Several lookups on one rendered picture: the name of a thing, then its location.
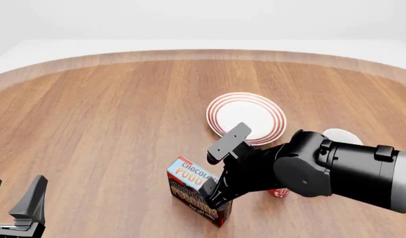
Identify red patterned mug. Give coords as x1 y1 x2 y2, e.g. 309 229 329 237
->
267 188 290 200

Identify white plate with red rings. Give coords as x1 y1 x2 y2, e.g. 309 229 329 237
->
206 91 287 147

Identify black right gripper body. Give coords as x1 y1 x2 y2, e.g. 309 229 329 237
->
221 143 286 200

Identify white porcelain mug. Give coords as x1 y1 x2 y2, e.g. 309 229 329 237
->
323 128 364 147

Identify chocolate pudding box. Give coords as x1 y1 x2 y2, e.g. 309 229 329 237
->
166 155 233 228

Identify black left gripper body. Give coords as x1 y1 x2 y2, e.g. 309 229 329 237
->
0 218 46 238

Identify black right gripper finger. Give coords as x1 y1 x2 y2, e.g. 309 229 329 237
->
208 184 239 208
198 175 224 200

